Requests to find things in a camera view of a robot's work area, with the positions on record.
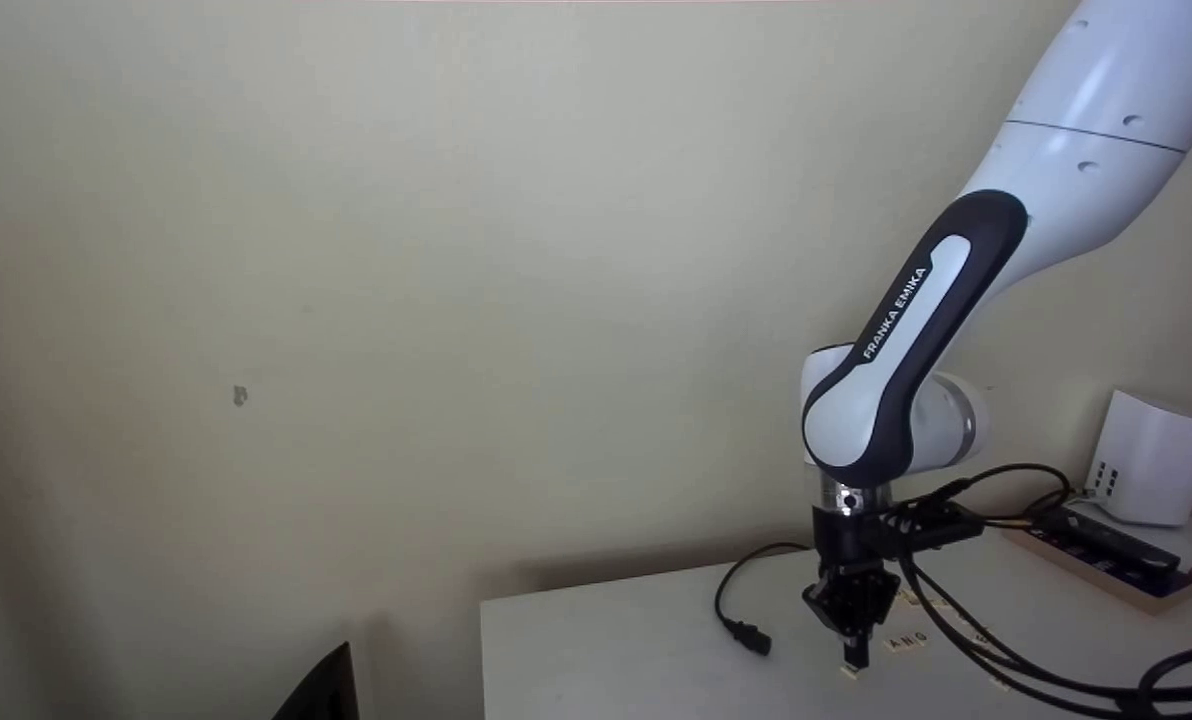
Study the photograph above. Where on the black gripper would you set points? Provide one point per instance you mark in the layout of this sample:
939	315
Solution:
855	591

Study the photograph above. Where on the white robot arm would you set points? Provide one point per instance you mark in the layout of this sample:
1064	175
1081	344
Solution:
1089	142

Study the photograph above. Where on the black monitor corner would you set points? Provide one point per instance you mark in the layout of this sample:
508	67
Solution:
325	691

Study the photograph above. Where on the black remote control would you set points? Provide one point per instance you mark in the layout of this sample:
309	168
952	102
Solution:
1110	551

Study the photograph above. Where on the white cube speaker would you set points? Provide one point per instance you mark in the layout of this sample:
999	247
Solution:
1141	465

